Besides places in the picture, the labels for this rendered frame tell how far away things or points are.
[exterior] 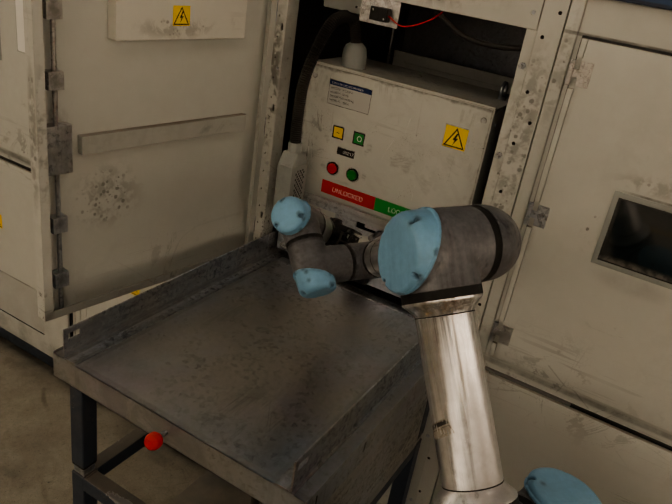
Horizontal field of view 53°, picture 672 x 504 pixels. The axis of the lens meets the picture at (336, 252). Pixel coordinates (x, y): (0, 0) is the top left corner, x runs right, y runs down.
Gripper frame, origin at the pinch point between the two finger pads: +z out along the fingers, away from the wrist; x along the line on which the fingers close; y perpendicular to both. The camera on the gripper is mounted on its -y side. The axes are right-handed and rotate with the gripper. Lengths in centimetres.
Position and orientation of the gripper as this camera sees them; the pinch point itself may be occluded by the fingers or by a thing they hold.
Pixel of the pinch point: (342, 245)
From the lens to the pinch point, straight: 161.5
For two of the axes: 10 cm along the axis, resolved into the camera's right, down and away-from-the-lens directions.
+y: 8.5, 3.4, -4.1
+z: 3.7, 1.9, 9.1
